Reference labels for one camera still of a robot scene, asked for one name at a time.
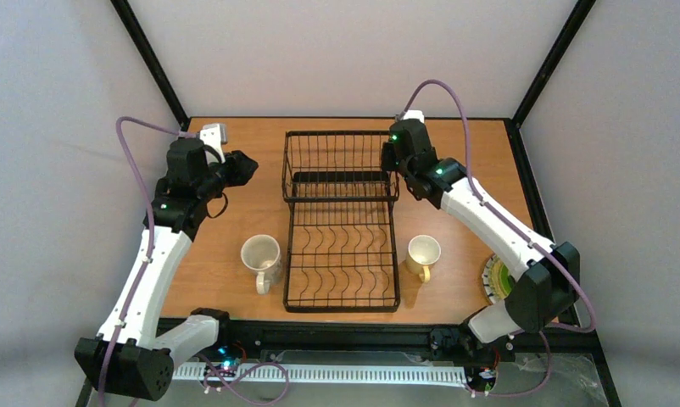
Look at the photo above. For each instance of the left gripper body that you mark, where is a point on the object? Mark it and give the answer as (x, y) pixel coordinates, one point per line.
(231, 170)

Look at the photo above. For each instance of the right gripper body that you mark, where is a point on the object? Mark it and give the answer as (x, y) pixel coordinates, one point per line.
(389, 158)

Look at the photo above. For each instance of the white floral mug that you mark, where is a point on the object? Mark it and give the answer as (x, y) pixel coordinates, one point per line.
(262, 255)

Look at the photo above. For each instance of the yellow mug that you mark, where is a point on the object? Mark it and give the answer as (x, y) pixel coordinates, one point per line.
(423, 252)

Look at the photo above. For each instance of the black wire dish rack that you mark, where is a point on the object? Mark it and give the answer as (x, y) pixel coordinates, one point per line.
(341, 246)

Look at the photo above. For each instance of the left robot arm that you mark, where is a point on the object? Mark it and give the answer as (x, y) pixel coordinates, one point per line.
(128, 357)

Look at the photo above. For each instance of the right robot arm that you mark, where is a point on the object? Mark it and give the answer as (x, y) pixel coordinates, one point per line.
(544, 273)

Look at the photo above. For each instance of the green striped plate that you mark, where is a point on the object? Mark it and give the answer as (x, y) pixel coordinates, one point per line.
(496, 280)

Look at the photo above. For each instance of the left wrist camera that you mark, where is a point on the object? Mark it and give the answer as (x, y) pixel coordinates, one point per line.
(214, 137)

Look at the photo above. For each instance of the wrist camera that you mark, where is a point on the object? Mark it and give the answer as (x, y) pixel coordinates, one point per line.
(214, 137)
(412, 114)

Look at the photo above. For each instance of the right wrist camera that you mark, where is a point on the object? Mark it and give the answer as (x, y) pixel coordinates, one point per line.
(412, 114)

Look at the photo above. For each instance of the white slotted cable duct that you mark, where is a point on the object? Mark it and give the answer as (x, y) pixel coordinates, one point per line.
(357, 374)

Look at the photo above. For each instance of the black enclosure frame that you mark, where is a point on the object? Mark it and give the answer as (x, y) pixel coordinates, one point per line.
(570, 28)

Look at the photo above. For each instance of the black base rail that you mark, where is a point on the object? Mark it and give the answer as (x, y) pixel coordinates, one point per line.
(434, 342)

